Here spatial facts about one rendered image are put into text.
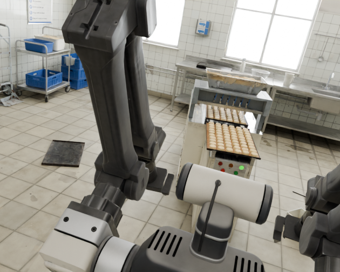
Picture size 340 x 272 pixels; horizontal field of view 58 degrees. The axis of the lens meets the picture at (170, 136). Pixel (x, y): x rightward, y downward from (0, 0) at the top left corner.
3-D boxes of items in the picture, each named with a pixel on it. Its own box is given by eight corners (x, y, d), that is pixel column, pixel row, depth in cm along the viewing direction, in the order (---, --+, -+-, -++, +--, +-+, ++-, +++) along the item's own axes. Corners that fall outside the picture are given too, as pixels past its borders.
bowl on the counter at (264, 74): (249, 77, 538) (251, 70, 533) (250, 74, 567) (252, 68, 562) (268, 81, 531) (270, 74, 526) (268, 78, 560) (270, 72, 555)
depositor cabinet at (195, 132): (181, 145, 446) (192, 89, 414) (230, 154, 444) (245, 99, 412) (174, 194, 329) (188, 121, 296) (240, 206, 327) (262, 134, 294)
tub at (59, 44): (43, 45, 562) (43, 33, 555) (66, 49, 559) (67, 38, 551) (32, 47, 529) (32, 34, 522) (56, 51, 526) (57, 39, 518)
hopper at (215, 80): (203, 80, 311) (205, 67, 306) (258, 90, 310) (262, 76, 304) (203, 87, 285) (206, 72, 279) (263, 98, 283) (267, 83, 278)
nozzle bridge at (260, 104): (189, 110, 327) (195, 79, 313) (257, 122, 324) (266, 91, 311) (188, 121, 296) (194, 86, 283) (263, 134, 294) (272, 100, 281)
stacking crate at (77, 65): (77, 62, 657) (77, 52, 649) (94, 66, 650) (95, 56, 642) (61, 66, 603) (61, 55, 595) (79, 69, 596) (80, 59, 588)
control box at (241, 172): (211, 173, 238) (215, 157, 232) (242, 178, 237) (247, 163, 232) (211, 175, 234) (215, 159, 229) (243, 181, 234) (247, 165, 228)
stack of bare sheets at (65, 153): (52, 141, 395) (52, 139, 394) (85, 144, 403) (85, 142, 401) (41, 164, 341) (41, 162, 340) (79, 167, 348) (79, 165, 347)
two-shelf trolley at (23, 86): (42, 86, 601) (42, 25, 557) (70, 92, 595) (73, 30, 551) (15, 96, 523) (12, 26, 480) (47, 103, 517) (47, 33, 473)
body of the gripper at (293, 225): (284, 217, 84) (293, 203, 78) (323, 230, 82) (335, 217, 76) (281, 238, 80) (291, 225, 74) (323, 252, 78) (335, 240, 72)
